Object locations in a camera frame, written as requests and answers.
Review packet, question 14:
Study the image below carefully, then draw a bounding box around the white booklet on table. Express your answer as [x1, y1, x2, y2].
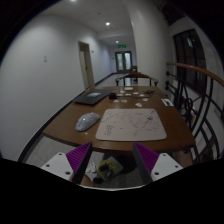
[161, 99, 174, 107]

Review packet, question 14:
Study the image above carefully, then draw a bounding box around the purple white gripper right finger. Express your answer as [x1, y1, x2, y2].
[132, 142, 182, 185]

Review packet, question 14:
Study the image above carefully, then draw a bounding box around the wooden stair handrail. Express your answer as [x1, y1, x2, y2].
[166, 62, 224, 87]

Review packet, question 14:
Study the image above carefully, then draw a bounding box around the black metal railing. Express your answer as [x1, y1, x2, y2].
[165, 66, 224, 163]

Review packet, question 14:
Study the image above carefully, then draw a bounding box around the dark window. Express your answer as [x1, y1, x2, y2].
[173, 29, 207, 93]

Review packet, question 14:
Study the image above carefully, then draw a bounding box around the green exit sign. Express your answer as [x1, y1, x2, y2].
[118, 44, 126, 48]

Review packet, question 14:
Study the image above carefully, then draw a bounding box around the open white side door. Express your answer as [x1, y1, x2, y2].
[78, 41, 95, 89]

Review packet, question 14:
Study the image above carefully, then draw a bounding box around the grey computer mouse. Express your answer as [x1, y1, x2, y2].
[76, 112, 100, 132]

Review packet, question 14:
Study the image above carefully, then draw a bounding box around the yellow green bag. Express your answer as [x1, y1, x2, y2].
[97, 157, 123, 181]

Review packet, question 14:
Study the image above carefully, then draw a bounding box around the small white object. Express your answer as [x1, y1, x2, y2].
[135, 103, 143, 108]

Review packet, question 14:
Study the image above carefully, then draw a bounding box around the small black box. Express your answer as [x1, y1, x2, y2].
[109, 93, 117, 100]

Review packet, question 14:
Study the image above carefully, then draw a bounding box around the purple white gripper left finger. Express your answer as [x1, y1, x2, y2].
[42, 142, 92, 184]

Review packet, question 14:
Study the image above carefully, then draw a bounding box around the wooden chair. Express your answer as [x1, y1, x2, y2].
[115, 72, 158, 86]

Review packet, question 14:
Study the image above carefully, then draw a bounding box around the black laptop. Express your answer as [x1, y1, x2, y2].
[73, 89, 111, 106]

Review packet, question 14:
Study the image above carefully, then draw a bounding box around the glass double door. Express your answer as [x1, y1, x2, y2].
[115, 51, 132, 73]

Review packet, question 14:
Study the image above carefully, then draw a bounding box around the white patterned mouse pad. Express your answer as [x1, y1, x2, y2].
[96, 108, 167, 142]

